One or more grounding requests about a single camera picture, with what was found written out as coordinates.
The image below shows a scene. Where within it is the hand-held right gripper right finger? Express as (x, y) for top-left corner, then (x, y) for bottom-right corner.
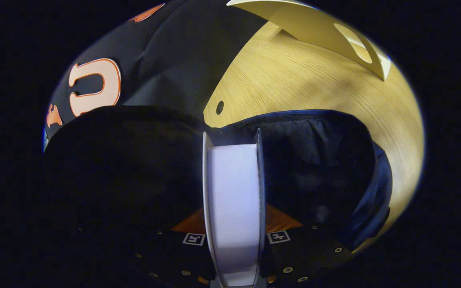
(261, 205), (355, 284)

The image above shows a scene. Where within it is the grey and black book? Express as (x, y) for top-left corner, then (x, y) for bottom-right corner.
(202, 128), (266, 288)

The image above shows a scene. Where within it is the black backdrop cloth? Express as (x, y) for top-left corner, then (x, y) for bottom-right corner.
(44, 0), (272, 140)

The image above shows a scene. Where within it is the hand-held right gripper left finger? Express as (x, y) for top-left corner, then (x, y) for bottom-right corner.
(132, 208), (216, 285)

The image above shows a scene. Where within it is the blue schoolbag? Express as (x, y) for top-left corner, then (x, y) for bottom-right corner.
(43, 105), (394, 256)

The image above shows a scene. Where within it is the white bookshelf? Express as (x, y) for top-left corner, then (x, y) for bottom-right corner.
(226, 0), (392, 82)

